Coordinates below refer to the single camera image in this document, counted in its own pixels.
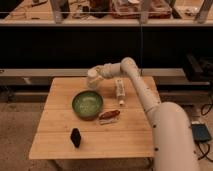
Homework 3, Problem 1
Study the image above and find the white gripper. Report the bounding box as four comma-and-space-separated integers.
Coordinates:
87, 64, 113, 83

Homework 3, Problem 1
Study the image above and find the white ceramic cup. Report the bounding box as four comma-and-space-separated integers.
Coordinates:
87, 69, 102, 89

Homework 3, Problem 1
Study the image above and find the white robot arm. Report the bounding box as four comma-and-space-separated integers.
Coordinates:
87, 57, 200, 171

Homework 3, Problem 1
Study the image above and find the black eraser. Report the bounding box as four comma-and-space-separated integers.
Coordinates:
70, 128, 81, 148

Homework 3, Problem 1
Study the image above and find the white tube with cap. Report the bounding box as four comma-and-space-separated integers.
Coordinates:
115, 79, 125, 106

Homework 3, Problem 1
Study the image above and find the green bowl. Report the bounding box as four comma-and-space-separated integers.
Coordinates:
72, 90, 103, 120

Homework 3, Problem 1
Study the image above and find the red-brown sausage toy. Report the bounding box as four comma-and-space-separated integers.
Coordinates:
99, 110, 120, 120

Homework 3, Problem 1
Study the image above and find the wooden folding table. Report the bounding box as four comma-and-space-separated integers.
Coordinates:
28, 76, 179, 171

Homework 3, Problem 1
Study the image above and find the red tray on shelf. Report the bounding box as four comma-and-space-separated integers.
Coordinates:
110, 0, 172, 19

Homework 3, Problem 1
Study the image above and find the long metal workbench shelf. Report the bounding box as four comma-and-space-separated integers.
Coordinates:
0, 0, 213, 27

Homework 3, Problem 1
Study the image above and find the dark blue pedal box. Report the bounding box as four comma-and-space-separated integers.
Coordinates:
191, 124, 212, 142

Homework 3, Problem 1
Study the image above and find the black floor cable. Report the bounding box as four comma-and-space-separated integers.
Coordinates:
196, 101, 213, 164

